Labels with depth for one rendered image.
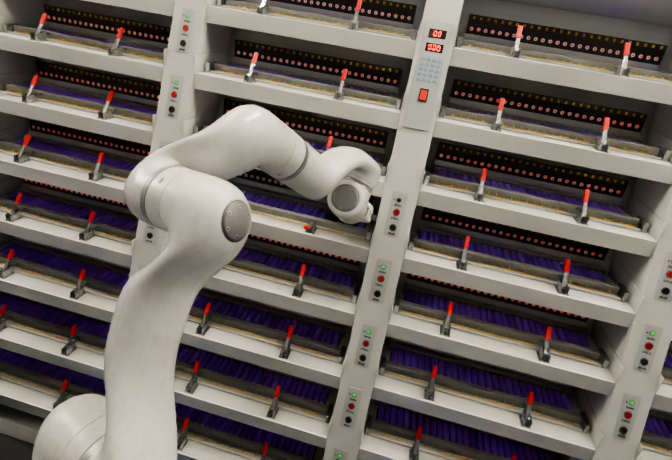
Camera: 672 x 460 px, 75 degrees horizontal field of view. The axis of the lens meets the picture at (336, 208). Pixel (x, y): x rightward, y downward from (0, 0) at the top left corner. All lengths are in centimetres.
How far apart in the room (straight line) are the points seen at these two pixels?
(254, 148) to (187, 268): 21
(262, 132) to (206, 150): 9
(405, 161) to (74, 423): 90
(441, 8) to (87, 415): 116
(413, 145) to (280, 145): 55
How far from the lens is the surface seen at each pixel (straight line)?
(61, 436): 79
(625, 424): 148
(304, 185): 82
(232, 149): 69
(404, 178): 120
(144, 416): 70
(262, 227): 128
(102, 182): 152
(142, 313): 66
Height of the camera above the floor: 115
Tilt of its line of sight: 6 degrees down
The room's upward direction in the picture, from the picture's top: 12 degrees clockwise
